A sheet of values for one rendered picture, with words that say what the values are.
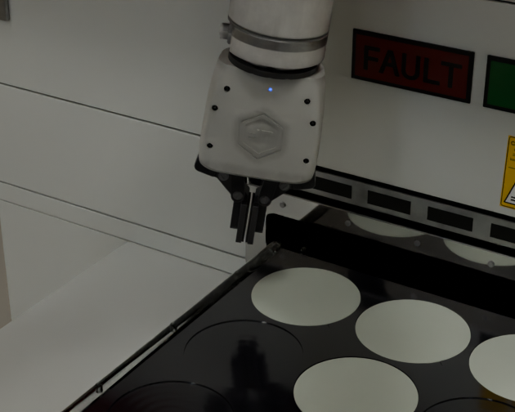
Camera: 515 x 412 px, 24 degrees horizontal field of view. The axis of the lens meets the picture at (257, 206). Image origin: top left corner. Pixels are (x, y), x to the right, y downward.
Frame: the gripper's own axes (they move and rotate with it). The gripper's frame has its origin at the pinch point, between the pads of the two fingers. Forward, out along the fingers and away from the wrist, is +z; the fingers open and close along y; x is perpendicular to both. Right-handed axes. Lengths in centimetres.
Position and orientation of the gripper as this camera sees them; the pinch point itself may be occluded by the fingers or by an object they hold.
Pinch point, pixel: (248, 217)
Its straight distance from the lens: 106.4
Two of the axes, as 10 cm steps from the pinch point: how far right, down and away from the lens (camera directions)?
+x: 0.8, -4.6, 8.8
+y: 9.9, 1.6, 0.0
